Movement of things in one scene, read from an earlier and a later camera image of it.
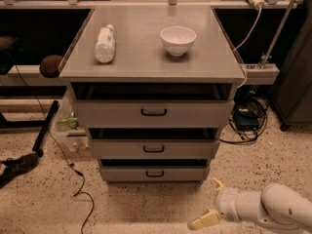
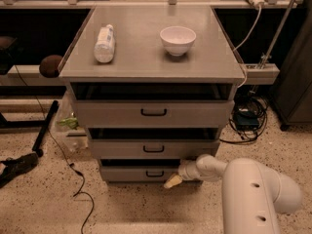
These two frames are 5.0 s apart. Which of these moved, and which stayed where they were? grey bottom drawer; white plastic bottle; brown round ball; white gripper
Moved: white gripper
Stayed: grey bottom drawer; brown round ball; white plastic bottle
